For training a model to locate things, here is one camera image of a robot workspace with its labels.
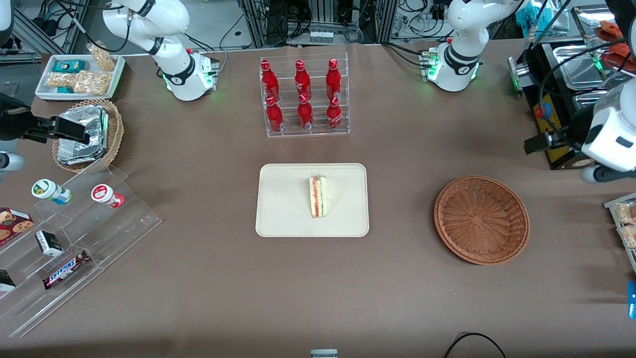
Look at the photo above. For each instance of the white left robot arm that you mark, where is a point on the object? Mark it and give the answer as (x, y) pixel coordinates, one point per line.
(464, 30)

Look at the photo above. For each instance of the red emergency stop button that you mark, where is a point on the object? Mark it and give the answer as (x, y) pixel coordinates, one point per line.
(545, 110)

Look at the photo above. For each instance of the red cola bottle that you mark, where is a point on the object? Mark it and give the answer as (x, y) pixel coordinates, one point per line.
(275, 118)
(270, 82)
(302, 82)
(305, 115)
(333, 82)
(334, 117)

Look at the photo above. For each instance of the orange bag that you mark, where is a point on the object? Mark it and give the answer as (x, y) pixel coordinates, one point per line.
(618, 52)

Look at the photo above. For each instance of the clear acrylic step shelf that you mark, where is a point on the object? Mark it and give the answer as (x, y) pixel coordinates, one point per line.
(99, 248)

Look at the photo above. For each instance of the small teal snack pack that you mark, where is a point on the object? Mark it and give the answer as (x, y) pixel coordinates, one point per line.
(64, 90)

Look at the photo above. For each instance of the clear bag of nuts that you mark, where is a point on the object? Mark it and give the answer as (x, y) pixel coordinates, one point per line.
(92, 83)
(59, 79)
(102, 57)

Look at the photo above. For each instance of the brown round wicker basket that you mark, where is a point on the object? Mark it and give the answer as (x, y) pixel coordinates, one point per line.
(482, 219)

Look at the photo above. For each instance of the clear bag of crackers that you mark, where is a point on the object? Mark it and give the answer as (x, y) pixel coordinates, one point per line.
(628, 236)
(626, 213)

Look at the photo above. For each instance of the tan deep wicker basket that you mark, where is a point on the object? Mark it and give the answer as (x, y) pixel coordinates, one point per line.
(115, 134)

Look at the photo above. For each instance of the white power strip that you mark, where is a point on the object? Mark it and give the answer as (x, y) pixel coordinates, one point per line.
(321, 36)

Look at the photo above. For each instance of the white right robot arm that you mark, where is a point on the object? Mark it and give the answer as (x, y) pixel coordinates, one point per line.
(159, 25)

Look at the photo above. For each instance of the blue plastic piece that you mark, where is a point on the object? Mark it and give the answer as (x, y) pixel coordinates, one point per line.
(632, 301)

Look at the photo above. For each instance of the silver foil pack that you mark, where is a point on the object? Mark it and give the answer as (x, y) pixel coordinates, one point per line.
(84, 117)
(79, 156)

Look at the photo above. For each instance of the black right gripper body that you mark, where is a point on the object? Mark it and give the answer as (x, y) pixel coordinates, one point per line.
(14, 124)

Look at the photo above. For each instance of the steel food pan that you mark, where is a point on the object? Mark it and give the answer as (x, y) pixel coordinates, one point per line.
(576, 64)

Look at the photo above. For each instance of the silver box with green light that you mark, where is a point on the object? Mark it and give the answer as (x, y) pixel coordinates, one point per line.
(516, 74)

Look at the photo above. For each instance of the cream rectangular tray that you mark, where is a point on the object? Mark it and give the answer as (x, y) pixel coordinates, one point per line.
(283, 199)

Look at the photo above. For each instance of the white snack tray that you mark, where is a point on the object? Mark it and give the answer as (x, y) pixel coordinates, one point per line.
(44, 87)

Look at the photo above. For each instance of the small black white box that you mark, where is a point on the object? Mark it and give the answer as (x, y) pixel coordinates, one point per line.
(48, 243)

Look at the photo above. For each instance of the brown Snickers bar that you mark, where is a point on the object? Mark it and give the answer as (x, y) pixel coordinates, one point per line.
(66, 269)

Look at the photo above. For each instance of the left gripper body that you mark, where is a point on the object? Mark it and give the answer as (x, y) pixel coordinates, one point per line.
(576, 130)

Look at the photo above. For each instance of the clear acrylic bottle rack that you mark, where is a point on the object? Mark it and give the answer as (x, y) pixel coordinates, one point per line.
(318, 134)

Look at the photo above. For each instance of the grey device edge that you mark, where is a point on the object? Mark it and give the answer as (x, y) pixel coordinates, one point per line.
(324, 353)

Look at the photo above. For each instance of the red lid yogurt cup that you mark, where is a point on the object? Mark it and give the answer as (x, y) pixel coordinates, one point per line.
(107, 195)

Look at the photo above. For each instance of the red cookie box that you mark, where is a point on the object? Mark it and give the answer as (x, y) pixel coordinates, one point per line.
(14, 224)

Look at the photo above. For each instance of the teal cloth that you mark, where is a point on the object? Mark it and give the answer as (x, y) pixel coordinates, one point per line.
(534, 17)

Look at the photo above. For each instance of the green lid yogurt cup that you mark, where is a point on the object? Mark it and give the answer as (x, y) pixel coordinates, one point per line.
(49, 191)

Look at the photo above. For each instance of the clear snack tray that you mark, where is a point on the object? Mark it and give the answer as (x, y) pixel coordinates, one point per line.
(613, 204)

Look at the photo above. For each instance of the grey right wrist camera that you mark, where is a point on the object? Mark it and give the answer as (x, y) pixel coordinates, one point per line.
(11, 161)

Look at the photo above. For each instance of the triangular sandwich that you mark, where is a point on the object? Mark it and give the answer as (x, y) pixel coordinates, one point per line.
(318, 196)

